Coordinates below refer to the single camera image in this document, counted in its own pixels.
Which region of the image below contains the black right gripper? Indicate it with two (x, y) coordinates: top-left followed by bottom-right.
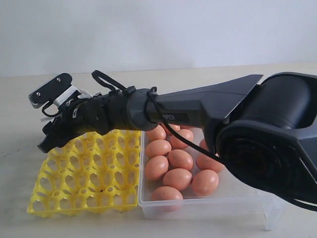
(37, 93), (131, 153)

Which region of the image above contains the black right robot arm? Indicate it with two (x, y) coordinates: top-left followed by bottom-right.
(29, 70), (317, 211)

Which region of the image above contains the yellow plastic egg tray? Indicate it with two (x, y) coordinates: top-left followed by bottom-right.
(27, 130), (143, 218)

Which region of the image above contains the brown egg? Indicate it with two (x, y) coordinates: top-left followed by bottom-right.
(145, 156), (169, 181)
(192, 170), (219, 196)
(146, 139), (172, 158)
(180, 125), (193, 130)
(199, 139), (209, 151)
(162, 168), (192, 191)
(196, 154), (224, 173)
(169, 128), (194, 149)
(167, 149), (194, 171)
(151, 186), (183, 212)
(164, 124), (181, 136)
(146, 125), (166, 141)

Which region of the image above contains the clear plastic container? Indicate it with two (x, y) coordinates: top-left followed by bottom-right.
(138, 133), (286, 231)

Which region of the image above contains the black cable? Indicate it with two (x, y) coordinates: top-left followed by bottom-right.
(41, 70), (317, 211)

